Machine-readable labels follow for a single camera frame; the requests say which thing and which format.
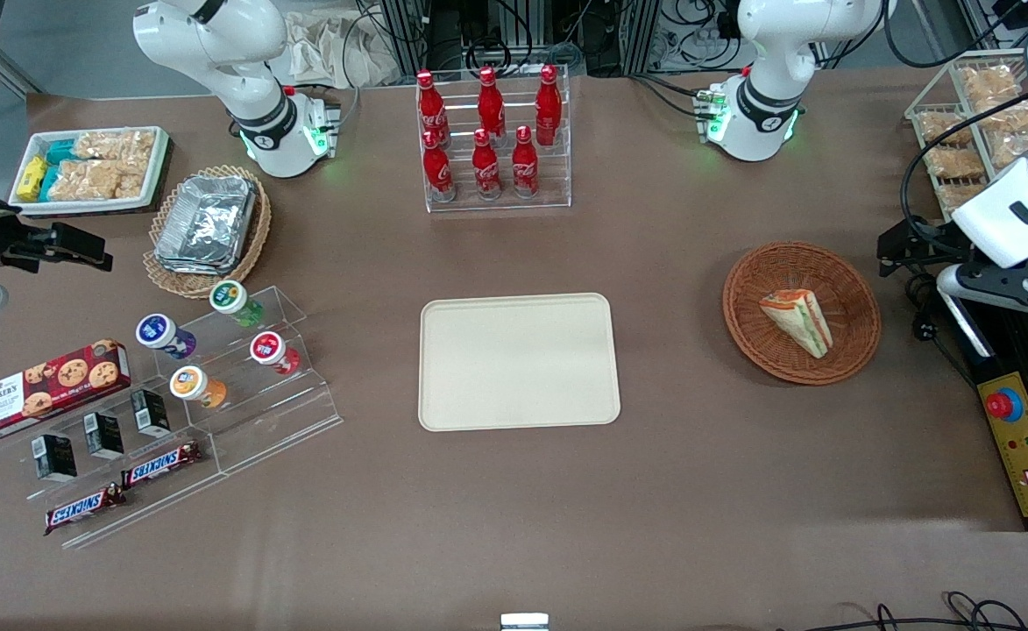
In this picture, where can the small black box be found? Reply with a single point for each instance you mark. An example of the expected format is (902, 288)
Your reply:
(55, 457)
(151, 413)
(104, 436)

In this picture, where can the red drink bottle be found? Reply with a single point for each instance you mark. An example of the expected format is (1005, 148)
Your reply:
(272, 350)

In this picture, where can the orange drink bottle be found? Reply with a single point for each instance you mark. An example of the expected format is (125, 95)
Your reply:
(196, 386)

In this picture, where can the clear cracker snack bag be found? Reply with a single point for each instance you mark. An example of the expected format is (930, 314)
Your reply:
(1017, 114)
(989, 83)
(960, 194)
(941, 127)
(954, 163)

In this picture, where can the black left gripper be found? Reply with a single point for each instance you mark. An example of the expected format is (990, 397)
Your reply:
(927, 240)

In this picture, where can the brown wicker basket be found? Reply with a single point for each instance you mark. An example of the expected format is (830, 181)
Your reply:
(759, 342)

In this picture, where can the white snack tray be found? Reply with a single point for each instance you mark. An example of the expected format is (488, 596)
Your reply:
(159, 162)

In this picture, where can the clear acrylic bottle rack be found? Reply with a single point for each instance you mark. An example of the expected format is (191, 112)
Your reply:
(500, 203)

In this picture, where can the green drink bottle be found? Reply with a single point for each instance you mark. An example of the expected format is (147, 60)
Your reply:
(235, 301)

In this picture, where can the teal snack packet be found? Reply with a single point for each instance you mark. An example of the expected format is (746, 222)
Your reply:
(60, 152)
(49, 182)

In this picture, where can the triangle sandwich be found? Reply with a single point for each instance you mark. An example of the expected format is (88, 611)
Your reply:
(798, 320)

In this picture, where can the red emergency stop button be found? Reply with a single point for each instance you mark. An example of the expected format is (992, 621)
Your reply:
(1002, 404)

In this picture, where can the cream plastic tray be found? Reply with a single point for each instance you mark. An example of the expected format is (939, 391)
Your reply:
(518, 364)

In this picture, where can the red cola bottle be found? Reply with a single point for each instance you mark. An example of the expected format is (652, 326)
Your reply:
(485, 171)
(491, 105)
(432, 109)
(549, 105)
(438, 171)
(525, 168)

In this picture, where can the light wicker basket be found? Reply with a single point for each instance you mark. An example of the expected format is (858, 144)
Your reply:
(255, 237)

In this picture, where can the clear acrylic step display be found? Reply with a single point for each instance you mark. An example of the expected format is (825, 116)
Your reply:
(286, 412)

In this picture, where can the Snickers chocolate bar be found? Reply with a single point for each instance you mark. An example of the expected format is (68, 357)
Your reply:
(161, 464)
(84, 509)

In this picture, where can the crumpled beige cloth bag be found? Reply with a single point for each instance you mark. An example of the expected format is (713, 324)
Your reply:
(329, 48)

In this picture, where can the small white metal object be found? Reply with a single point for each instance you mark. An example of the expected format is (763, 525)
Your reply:
(525, 622)

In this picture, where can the blue lid cup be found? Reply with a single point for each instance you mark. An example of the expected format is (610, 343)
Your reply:
(161, 334)

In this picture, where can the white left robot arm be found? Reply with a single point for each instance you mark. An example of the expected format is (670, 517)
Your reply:
(763, 53)

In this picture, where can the yellow snack packet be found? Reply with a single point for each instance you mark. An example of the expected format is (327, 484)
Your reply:
(31, 178)

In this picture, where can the stacked foil containers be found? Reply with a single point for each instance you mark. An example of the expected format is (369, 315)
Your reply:
(207, 223)

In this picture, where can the red Walkers cookie box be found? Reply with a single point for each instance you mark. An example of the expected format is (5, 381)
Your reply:
(40, 390)

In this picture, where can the clear rice cracker bag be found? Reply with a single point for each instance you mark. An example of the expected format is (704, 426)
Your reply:
(115, 145)
(84, 180)

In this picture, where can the yellow control box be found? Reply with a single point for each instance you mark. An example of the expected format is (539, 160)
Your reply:
(1026, 456)

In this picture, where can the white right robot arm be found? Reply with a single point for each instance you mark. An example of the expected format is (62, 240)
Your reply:
(216, 44)

